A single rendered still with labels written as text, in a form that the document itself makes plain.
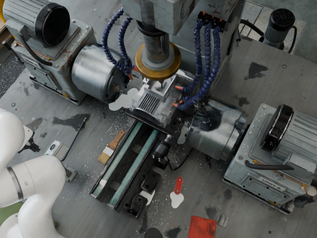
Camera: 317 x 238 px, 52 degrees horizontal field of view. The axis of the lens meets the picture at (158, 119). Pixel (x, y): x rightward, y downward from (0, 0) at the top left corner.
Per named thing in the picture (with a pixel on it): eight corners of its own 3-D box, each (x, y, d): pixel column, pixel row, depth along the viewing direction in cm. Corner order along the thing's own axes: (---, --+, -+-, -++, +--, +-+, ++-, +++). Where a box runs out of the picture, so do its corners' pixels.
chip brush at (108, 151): (119, 129, 173) (119, 128, 172) (127, 133, 172) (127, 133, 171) (96, 160, 167) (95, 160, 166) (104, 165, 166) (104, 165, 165)
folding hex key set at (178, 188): (177, 176, 162) (177, 175, 160) (183, 178, 161) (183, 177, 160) (173, 194, 158) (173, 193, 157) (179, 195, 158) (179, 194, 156)
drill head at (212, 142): (192, 101, 165) (194, 75, 142) (268, 137, 155) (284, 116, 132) (168, 142, 157) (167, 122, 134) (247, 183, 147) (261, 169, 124)
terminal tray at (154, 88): (157, 74, 154) (156, 66, 147) (177, 83, 151) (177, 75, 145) (144, 94, 150) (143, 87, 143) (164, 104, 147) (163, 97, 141)
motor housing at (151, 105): (151, 86, 169) (148, 66, 151) (184, 102, 164) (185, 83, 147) (131, 117, 162) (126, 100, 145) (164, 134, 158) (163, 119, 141)
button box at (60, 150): (62, 145, 149) (54, 139, 146) (70, 148, 144) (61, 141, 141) (39, 177, 144) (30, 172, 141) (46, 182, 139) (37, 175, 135)
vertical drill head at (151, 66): (152, 52, 145) (141, -39, 100) (187, 68, 141) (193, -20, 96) (131, 83, 139) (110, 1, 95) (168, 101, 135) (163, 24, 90)
